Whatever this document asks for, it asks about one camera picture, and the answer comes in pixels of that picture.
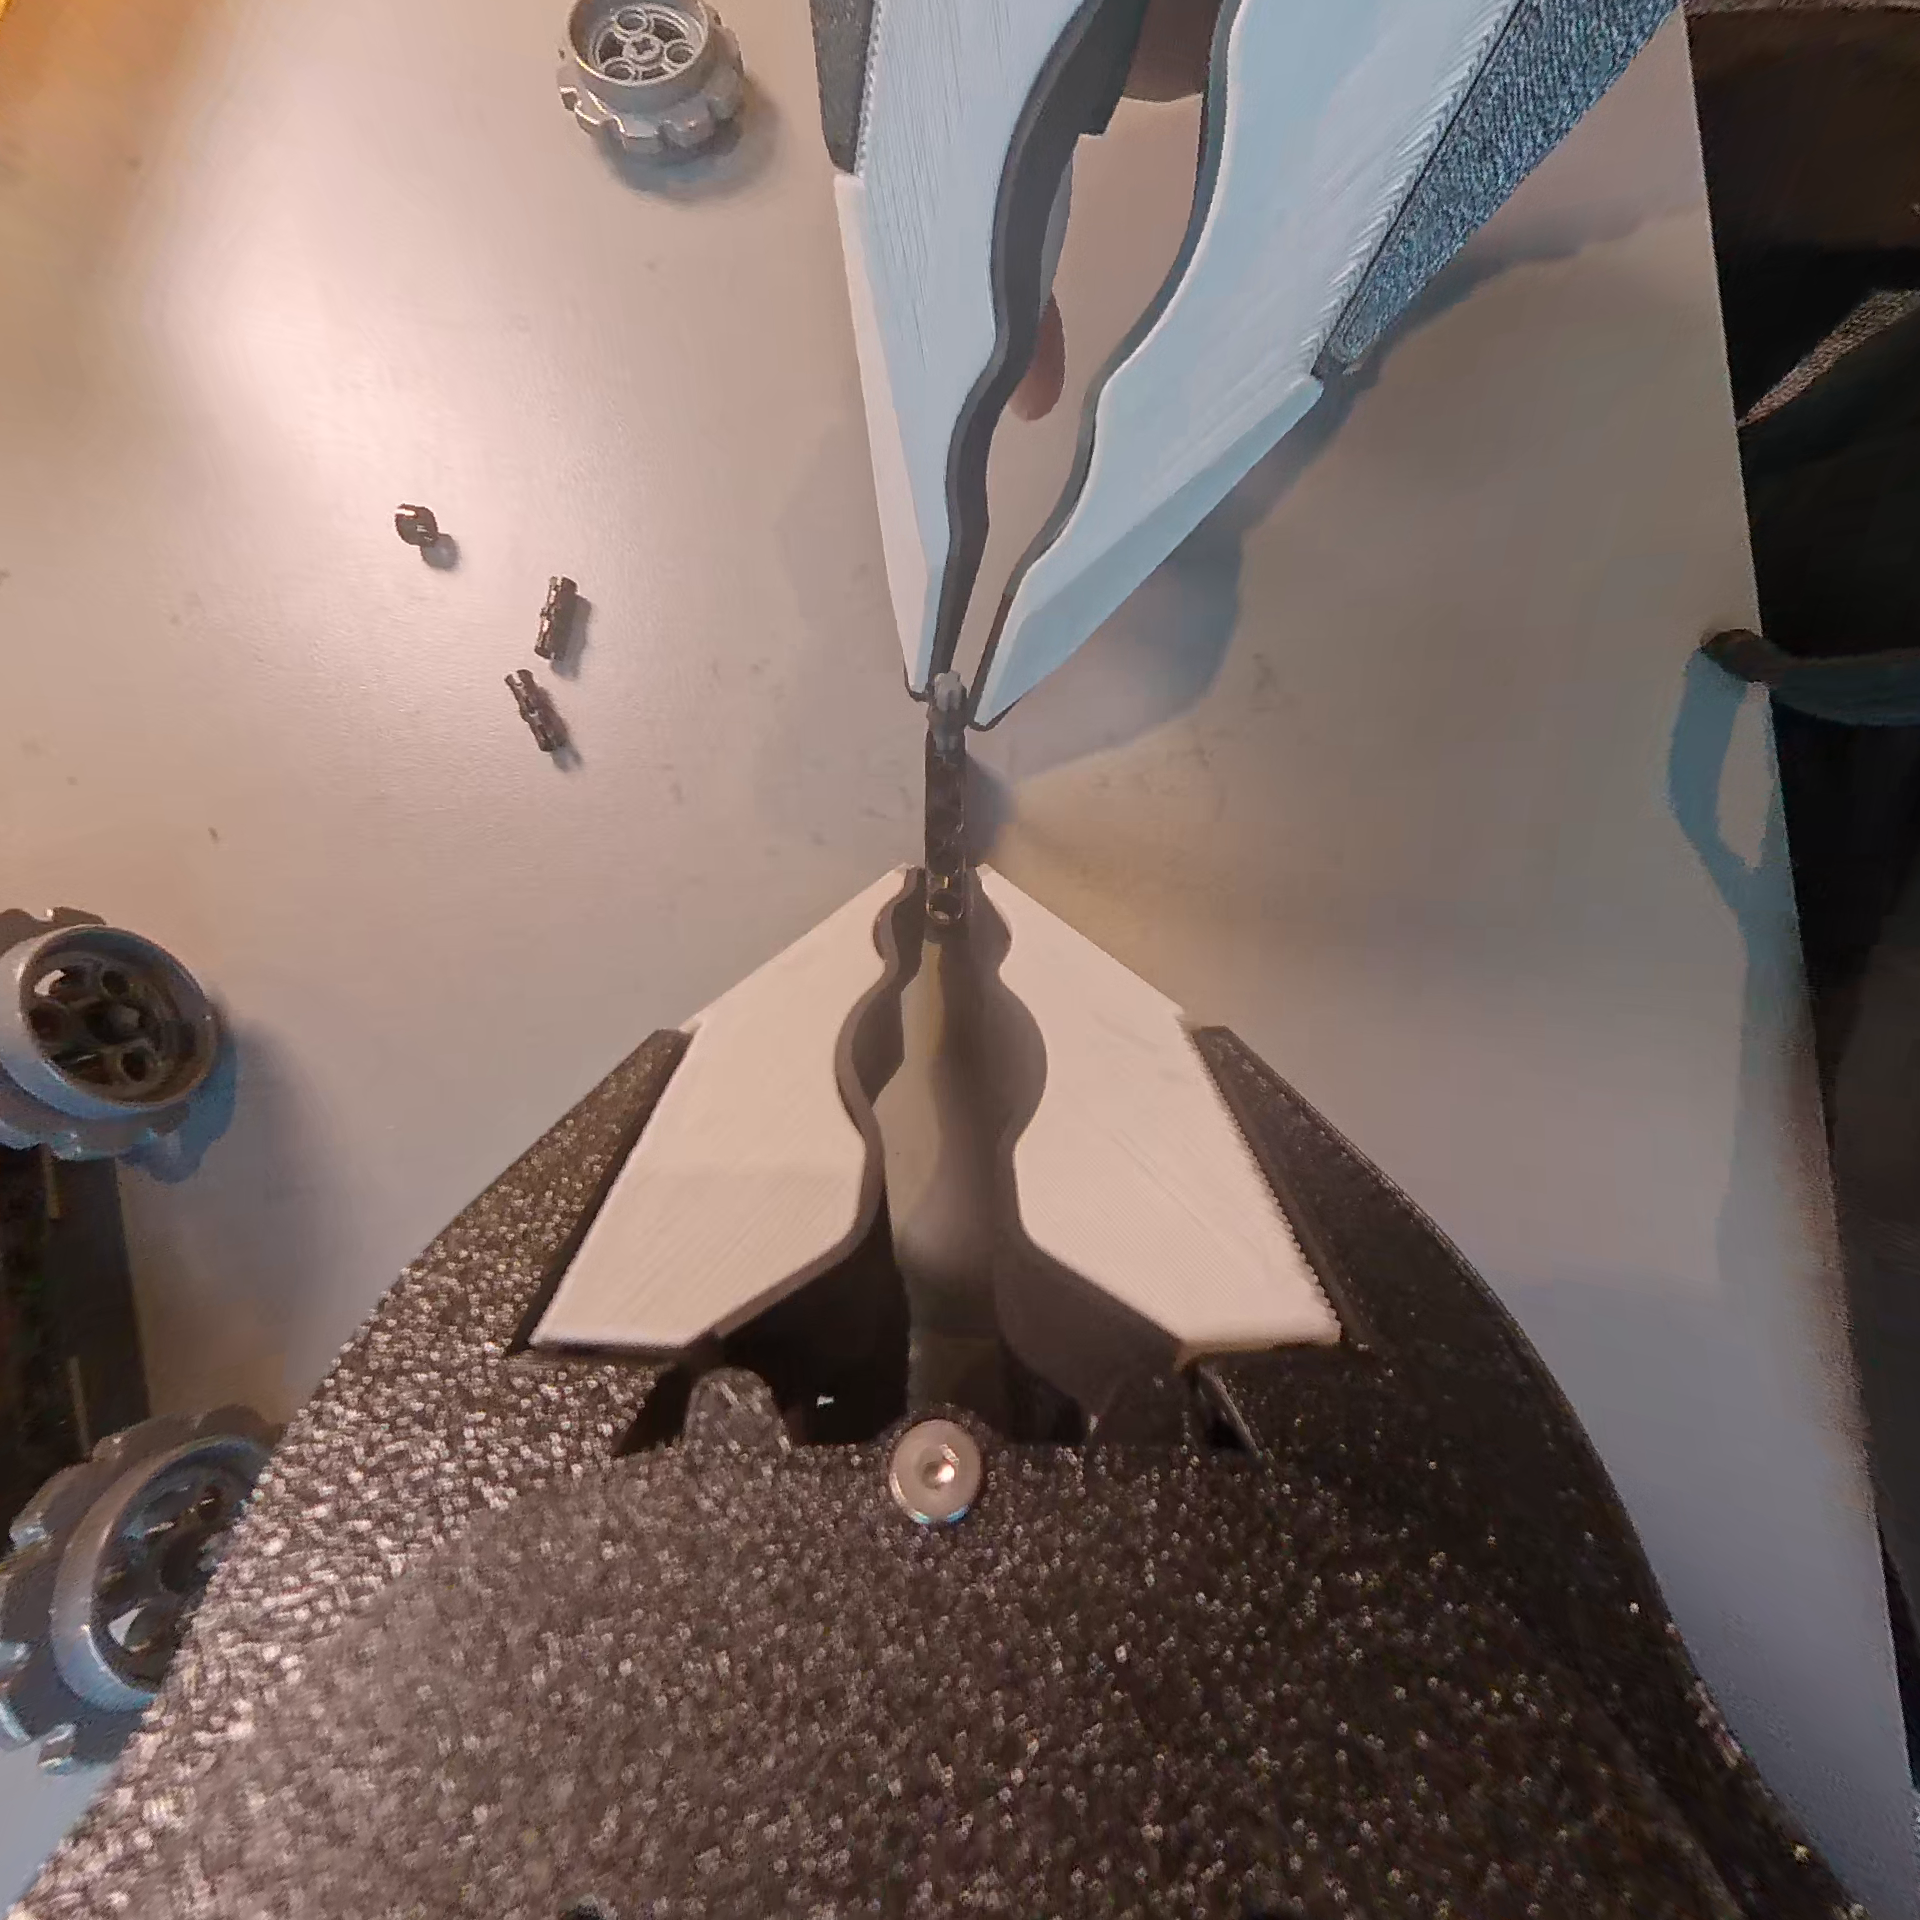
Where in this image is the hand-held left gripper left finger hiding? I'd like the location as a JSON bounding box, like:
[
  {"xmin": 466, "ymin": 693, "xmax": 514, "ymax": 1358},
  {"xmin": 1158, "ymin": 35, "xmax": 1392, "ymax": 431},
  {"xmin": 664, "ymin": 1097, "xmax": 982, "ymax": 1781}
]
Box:
[{"xmin": 529, "ymin": 867, "xmax": 923, "ymax": 1444}]

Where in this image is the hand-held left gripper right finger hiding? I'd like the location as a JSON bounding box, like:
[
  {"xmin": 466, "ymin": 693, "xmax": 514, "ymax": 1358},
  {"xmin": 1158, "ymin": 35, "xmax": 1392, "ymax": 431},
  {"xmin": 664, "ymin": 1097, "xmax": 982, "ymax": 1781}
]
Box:
[{"xmin": 961, "ymin": 867, "xmax": 1345, "ymax": 1444}]

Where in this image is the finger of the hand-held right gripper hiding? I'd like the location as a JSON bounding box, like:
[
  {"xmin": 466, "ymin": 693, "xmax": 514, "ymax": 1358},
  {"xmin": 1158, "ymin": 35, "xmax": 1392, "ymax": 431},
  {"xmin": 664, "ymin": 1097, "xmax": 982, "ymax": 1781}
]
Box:
[
  {"xmin": 832, "ymin": 0, "xmax": 1107, "ymax": 699},
  {"xmin": 973, "ymin": 0, "xmax": 1528, "ymax": 724}
]

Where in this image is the black short beam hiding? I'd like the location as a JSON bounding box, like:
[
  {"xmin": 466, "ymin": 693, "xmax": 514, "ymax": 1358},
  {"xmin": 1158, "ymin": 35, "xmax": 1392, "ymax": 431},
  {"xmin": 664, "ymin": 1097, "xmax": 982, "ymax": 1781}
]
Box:
[{"xmin": 919, "ymin": 718, "xmax": 975, "ymax": 944}]

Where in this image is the grey desk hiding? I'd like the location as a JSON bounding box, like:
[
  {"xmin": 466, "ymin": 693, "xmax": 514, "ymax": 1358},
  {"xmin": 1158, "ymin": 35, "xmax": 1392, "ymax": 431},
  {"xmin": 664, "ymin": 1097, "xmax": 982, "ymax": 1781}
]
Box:
[{"xmin": 0, "ymin": 0, "xmax": 1894, "ymax": 1920}]

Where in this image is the person's right hand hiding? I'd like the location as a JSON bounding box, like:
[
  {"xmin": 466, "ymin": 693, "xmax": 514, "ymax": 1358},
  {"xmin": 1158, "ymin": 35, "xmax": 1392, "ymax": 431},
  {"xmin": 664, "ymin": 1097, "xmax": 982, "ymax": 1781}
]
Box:
[{"xmin": 1008, "ymin": 292, "xmax": 1072, "ymax": 425}]

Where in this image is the black shoulder strap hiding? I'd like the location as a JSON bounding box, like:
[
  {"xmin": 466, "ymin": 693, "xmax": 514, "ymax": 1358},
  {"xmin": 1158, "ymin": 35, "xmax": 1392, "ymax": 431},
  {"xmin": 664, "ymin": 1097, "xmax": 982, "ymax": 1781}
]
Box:
[{"xmin": 1703, "ymin": 627, "xmax": 1920, "ymax": 724}]

